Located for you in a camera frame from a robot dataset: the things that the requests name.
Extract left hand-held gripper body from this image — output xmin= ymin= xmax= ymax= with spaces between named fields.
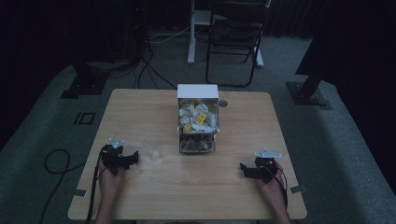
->
xmin=100 ymin=137 xmax=131 ymax=176

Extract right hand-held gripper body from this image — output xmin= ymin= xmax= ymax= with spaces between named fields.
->
xmin=247 ymin=147 xmax=283 ymax=185

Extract person's right hand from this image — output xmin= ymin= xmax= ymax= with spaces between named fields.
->
xmin=255 ymin=161 xmax=288 ymax=207

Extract person's left hand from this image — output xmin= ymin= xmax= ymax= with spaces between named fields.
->
xmin=98 ymin=161 xmax=126 ymax=200

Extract clear glass cup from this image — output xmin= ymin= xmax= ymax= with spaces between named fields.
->
xmin=142 ymin=134 xmax=163 ymax=161

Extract pile of dark sachets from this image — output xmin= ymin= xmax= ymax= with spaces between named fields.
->
xmin=179 ymin=133 xmax=217 ymax=154

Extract pile of white and yellow sachets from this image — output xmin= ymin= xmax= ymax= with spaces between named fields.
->
xmin=178 ymin=99 xmax=219 ymax=134

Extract black stand base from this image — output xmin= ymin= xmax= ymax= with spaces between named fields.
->
xmin=60 ymin=60 xmax=110 ymax=100

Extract white sachet dispenser box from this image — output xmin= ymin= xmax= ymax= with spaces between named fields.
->
xmin=176 ymin=83 xmax=220 ymax=155

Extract black folding chair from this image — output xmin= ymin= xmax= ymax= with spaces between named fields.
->
xmin=205 ymin=0 xmax=273 ymax=89

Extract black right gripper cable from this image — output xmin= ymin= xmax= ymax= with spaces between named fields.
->
xmin=263 ymin=165 xmax=289 ymax=209

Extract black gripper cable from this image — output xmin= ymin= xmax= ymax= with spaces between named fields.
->
xmin=263 ymin=165 xmax=289 ymax=209
xmin=85 ymin=148 xmax=110 ymax=224

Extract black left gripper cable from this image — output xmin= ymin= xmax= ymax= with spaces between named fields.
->
xmin=85 ymin=148 xmax=110 ymax=224

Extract black looped floor cable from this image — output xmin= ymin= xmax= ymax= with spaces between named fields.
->
xmin=38 ymin=148 xmax=86 ymax=224

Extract black floor cables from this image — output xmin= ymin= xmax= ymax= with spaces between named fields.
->
xmin=133 ymin=43 xmax=177 ymax=91

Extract black stand with base plate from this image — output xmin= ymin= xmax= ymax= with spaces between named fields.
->
xmin=286 ymin=46 xmax=333 ymax=111

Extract white floor cable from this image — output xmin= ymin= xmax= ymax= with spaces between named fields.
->
xmin=148 ymin=25 xmax=191 ymax=45

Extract white desk frame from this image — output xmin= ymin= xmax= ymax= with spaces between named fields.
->
xmin=187 ymin=0 xmax=265 ymax=68

